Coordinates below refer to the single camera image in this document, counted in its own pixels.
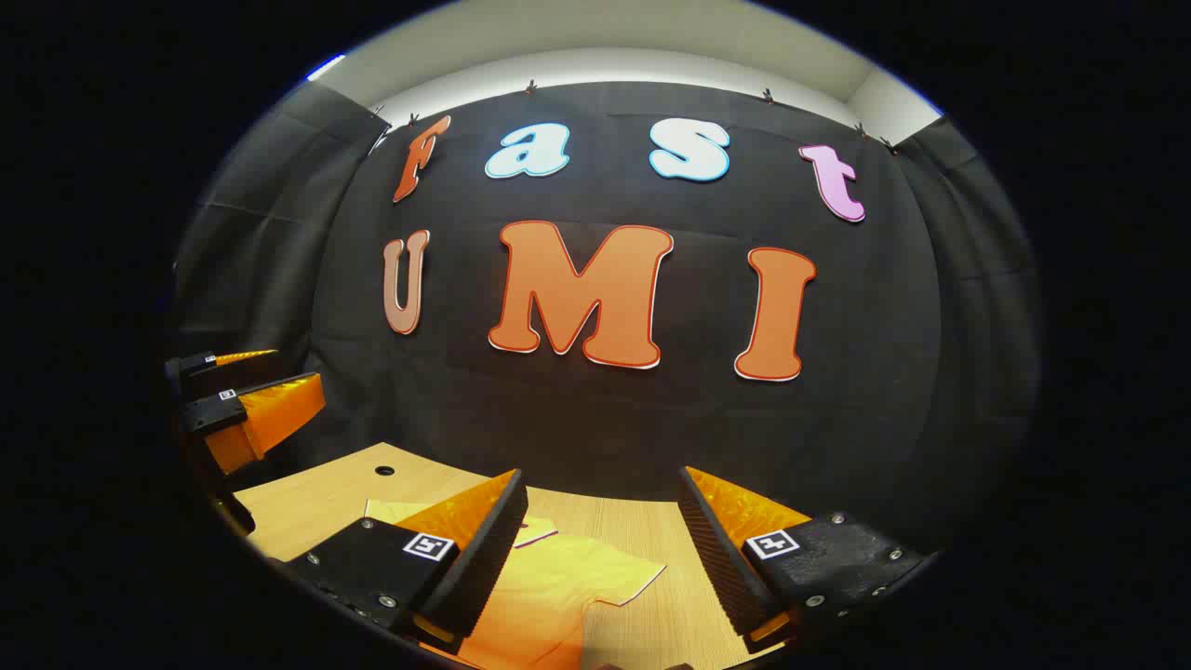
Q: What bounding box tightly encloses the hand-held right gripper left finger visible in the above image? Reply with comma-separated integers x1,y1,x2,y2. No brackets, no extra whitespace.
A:
282,468,529,655

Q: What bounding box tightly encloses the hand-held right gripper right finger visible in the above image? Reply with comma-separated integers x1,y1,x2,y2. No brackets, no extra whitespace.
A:
677,465,931,652

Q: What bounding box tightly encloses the orange T-shirt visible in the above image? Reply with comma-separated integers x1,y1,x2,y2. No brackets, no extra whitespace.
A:
365,498,667,670

